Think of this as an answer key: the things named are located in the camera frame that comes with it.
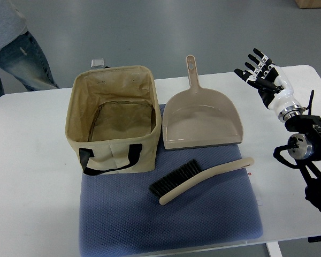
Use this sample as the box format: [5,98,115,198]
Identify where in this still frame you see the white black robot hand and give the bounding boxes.
[234,48,305,123]

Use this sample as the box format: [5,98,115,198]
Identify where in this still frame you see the beige hand broom black bristles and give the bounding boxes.
[149,157,254,206]

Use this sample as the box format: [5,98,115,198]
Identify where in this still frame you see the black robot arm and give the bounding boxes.
[273,90,321,212]

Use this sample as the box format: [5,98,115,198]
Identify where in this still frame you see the beige plastic dustpan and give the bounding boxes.
[162,55,243,150]

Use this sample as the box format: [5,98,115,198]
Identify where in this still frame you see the wooden box corner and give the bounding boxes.
[295,0,321,9]

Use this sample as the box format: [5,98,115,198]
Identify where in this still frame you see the white table leg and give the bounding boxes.
[266,241,283,257]

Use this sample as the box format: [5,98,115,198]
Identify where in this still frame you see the small metal clip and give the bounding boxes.
[91,58,105,69]

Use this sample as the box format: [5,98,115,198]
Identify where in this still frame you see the blue textured cushion mat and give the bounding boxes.
[78,103,264,257]

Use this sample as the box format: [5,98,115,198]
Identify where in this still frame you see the person in grey and jeans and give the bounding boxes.
[0,1,58,97]

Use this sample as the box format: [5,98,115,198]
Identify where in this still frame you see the yellow fabric bag black handle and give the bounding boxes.
[65,66,162,176]

